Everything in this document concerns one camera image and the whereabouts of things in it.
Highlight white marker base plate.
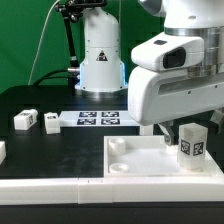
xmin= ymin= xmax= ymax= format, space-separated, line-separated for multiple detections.
xmin=59 ymin=110 xmax=138 ymax=127

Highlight white cable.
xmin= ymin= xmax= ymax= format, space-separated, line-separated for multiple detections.
xmin=27 ymin=0 xmax=63 ymax=86

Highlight white square tabletop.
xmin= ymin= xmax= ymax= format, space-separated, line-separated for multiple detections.
xmin=104 ymin=136 xmax=222 ymax=177

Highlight black cables at base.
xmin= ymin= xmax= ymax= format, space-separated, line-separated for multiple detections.
xmin=32 ymin=68 xmax=81 ymax=87

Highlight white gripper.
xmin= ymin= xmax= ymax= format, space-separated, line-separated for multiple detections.
xmin=128 ymin=31 xmax=224 ymax=146

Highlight white block at left edge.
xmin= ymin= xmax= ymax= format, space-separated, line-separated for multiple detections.
xmin=0 ymin=141 xmax=6 ymax=165

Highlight black camera stand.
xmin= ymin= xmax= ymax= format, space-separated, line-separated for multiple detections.
xmin=55 ymin=0 xmax=107 ymax=76

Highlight white obstacle fence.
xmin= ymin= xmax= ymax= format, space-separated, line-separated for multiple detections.
xmin=0 ymin=146 xmax=224 ymax=205

